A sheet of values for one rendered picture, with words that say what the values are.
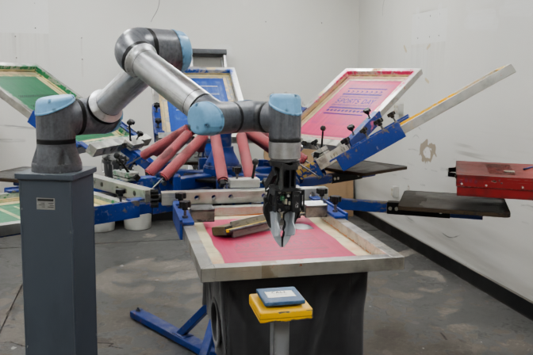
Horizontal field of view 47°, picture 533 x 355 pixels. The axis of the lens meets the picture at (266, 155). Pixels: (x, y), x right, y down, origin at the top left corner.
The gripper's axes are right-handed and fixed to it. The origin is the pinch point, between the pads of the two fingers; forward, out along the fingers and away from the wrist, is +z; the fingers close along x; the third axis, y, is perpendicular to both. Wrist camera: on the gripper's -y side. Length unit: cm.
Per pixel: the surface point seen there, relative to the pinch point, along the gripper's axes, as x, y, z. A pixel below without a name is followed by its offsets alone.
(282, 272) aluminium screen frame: 5.1, -17.2, 13.9
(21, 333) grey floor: -96, -225, 110
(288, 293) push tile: 1.9, 0.1, 13.3
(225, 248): -6, -48, 15
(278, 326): -0.8, 2.0, 20.6
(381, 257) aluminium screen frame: 33.9, -17.4, 11.4
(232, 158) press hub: 16, -156, 1
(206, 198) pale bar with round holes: -5, -99, 9
